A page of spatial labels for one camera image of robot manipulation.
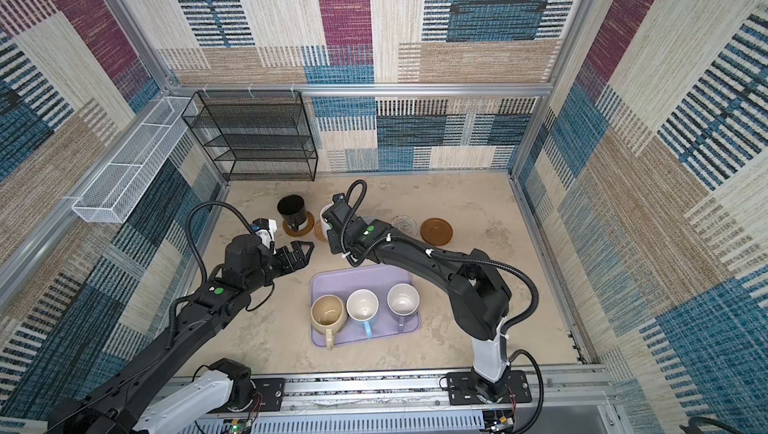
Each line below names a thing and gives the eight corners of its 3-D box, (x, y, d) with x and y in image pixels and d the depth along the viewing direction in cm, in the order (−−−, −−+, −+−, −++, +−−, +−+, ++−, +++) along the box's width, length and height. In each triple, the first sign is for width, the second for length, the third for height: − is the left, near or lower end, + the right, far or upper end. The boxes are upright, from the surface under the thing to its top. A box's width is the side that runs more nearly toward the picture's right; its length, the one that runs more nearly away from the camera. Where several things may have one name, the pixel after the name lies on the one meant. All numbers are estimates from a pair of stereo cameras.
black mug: (281, 223, 108) (272, 204, 100) (300, 209, 112) (293, 191, 104) (298, 239, 103) (290, 221, 96) (317, 224, 107) (311, 206, 99)
